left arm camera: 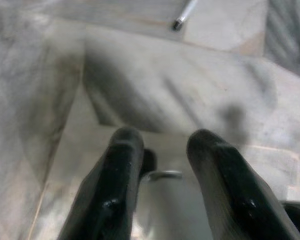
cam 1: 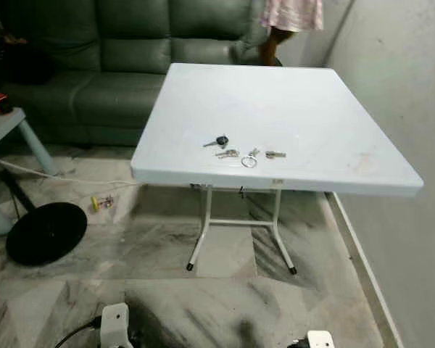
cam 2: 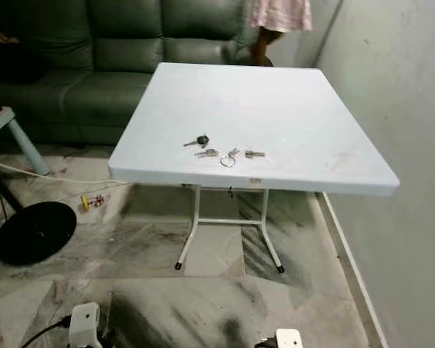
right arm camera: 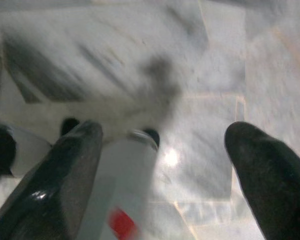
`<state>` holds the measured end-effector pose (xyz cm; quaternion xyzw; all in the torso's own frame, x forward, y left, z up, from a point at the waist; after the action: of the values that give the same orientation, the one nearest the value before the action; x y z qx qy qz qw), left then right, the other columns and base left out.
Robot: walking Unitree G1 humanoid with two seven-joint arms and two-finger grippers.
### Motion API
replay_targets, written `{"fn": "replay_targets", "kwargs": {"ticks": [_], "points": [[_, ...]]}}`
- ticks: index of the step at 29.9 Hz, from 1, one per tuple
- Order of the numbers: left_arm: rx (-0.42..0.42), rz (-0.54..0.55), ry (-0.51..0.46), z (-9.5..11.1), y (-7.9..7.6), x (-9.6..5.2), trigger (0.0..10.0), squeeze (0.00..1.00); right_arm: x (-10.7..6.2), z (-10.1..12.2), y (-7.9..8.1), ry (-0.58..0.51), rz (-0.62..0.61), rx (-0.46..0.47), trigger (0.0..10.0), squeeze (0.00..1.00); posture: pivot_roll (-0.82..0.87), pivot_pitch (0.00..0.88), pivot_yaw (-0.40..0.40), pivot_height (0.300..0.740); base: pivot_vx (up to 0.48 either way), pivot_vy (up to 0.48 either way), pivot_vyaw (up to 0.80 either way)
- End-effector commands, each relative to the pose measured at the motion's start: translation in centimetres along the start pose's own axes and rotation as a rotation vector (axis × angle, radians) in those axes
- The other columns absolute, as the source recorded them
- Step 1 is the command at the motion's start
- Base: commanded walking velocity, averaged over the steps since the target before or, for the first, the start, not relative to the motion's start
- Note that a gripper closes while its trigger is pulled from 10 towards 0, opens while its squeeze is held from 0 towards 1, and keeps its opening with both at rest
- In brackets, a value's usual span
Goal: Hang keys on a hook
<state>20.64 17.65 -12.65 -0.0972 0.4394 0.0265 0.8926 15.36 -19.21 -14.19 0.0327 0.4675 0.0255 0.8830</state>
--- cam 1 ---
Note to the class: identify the white skirting board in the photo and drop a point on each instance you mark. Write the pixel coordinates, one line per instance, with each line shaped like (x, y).
(362, 268)

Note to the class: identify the white folding table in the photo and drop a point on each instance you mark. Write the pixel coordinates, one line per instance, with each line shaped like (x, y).
(275, 109)

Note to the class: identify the small silver key bunch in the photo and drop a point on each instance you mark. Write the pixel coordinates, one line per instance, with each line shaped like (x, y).
(228, 153)

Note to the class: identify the person in pink dress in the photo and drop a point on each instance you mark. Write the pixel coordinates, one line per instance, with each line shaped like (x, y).
(293, 13)

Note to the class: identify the black-headed key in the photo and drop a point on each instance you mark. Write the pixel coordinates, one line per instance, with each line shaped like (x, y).
(220, 141)

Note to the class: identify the green leather sofa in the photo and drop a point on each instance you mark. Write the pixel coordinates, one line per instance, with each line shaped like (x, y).
(123, 80)

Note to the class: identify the black round-base stand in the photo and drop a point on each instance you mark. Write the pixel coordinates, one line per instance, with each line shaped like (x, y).
(47, 233)

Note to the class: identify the seated person in dark clothes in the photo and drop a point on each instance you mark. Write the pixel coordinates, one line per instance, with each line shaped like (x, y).
(18, 61)

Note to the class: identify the pale blue side table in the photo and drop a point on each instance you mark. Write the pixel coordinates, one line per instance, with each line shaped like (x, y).
(3, 127)

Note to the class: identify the small red object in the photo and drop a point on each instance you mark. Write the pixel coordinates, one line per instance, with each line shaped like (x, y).
(1, 103)

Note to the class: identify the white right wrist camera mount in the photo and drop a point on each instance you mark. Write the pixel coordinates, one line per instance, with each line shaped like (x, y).
(320, 340)

